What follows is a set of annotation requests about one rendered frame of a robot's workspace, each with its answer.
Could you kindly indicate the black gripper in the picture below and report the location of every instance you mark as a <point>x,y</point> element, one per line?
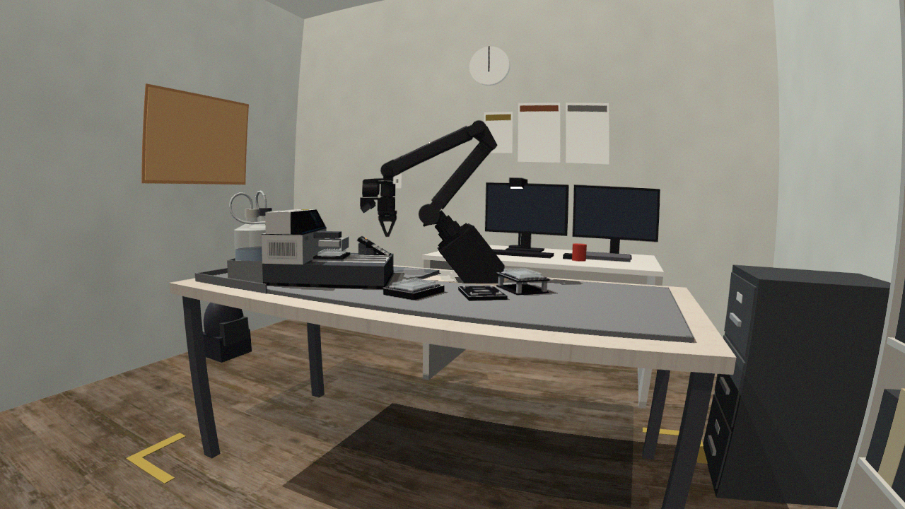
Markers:
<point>383,215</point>

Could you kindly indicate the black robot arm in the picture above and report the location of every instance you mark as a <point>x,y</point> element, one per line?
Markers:
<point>430,214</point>

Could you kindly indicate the dark grey raised edge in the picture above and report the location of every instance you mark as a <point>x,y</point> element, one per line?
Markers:
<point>205,277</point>

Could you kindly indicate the white plastic bottle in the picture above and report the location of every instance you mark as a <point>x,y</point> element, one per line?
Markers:
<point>248,238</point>

